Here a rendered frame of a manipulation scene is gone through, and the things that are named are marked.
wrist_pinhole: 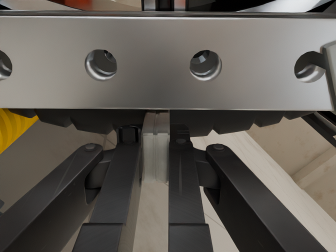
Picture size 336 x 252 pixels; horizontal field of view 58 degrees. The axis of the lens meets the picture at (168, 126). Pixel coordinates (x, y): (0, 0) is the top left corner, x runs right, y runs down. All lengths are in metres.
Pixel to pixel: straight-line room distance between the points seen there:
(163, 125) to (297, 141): 7.74
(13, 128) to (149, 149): 0.16
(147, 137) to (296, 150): 7.90
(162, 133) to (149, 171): 0.02
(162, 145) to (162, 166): 0.01
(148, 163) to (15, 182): 0.90
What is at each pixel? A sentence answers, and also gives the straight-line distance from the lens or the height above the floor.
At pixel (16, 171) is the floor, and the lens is 1.09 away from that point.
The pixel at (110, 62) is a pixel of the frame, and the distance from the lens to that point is 0.18.
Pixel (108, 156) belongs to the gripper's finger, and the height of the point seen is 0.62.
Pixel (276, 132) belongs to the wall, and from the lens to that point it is 7.53.
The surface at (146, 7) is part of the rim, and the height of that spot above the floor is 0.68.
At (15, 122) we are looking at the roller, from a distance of 0.30.
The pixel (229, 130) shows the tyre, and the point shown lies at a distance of 0.24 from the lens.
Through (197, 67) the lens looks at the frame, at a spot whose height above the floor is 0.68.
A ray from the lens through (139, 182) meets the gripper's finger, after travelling 0.16.
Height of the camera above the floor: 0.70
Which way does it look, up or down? 16 degrees down
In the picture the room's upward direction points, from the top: 48 degrees clockwise
